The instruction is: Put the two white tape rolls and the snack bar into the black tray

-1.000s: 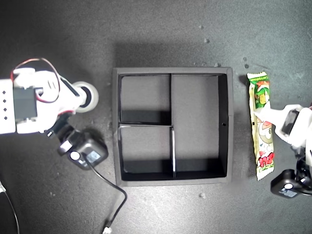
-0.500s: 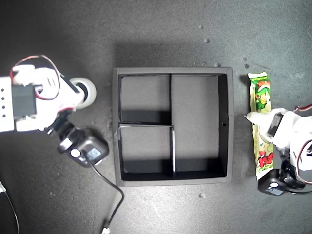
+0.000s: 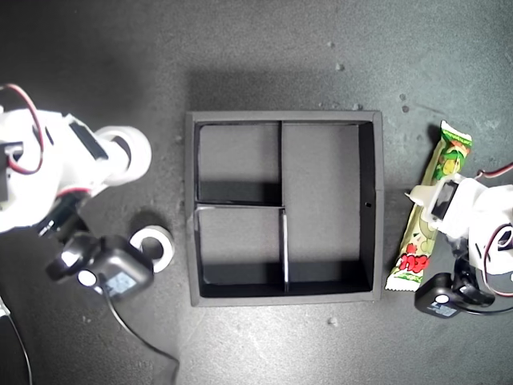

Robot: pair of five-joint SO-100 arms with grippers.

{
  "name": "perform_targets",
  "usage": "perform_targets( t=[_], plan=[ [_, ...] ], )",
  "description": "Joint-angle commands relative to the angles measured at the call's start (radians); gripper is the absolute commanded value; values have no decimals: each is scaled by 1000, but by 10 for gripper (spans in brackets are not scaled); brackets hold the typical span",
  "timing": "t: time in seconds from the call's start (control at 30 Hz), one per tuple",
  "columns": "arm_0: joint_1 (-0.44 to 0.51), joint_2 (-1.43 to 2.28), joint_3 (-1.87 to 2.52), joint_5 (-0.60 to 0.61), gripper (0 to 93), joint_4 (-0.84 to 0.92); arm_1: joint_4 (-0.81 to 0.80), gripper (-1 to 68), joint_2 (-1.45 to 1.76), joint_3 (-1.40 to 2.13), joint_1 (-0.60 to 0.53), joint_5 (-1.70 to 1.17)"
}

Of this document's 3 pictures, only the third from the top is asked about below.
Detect large white tape roll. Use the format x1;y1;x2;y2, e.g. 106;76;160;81
98;124;153;188

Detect green printed snack bar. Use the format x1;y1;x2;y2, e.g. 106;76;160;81
384;120;473;293

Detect small white tape roll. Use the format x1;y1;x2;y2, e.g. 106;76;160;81
128;225;176;274

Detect black tray with wells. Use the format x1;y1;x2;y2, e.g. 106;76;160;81
184;110;386;308

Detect red arm motor wire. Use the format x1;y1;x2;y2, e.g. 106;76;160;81
0;83;51;176
476;162;513;298

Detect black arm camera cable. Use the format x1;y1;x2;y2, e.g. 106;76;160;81
460;306;513;317
106;294;180;385

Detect thin black cable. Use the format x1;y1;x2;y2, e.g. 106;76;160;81
0;296;34;385

